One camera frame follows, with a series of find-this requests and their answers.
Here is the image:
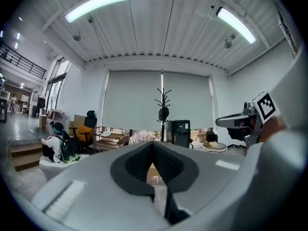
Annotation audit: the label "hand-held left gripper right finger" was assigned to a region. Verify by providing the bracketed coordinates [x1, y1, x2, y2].
[151, 141, 245, 224]

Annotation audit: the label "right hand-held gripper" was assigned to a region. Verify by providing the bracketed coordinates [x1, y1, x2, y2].
[215, 91, 282, 151]

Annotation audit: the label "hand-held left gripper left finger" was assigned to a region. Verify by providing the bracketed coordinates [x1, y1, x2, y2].
[31, 141, 170, 229]

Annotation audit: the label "person's right forearm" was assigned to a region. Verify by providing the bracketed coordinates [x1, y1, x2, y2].
[261, 114, 288, 143]

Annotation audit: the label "black bag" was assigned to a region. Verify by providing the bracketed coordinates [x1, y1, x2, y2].
[206, 130, 218, 142]

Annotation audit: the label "round white side table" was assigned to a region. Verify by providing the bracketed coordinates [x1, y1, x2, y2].
[201, 141, 228, 154]

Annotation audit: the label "white sofa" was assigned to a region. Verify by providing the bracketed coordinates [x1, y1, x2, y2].
[38, 154, 90, 181]

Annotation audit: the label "black cabinet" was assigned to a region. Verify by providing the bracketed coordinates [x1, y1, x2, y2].
[170, 119, 191, 148]

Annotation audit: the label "wooden low shelf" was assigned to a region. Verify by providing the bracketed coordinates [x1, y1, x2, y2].
[93, 126, 126, 152]

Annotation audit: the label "grey roller blind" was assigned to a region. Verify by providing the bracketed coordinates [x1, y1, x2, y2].
[162, 71, 215, 130]
[102, 70, 162, 131]

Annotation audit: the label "orange jacket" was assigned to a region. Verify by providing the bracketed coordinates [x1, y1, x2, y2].
[76, 125, 94, 143]

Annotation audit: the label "black office chair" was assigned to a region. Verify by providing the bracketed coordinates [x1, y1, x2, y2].
[69, 110, 98, 153]

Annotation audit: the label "brown cardboard sheet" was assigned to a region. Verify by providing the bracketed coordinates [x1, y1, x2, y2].
[73, 114, 90, 130]

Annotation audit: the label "black coat rack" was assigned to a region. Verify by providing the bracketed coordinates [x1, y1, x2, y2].
[154, 87, 172, 143]

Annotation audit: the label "wooden steps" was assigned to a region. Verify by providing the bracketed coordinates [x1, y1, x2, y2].
[10, 142, 44, 172]

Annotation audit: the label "long ceiling light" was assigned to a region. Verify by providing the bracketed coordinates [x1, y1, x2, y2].
[216, 6, 257, 45]
[64, 0, 131, 24]

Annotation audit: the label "black railing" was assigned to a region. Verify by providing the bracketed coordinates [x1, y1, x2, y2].
[0, 41, 48, 79]

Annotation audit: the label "wall poster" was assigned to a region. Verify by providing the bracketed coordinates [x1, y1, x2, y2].
[273, 0, 299, 59]

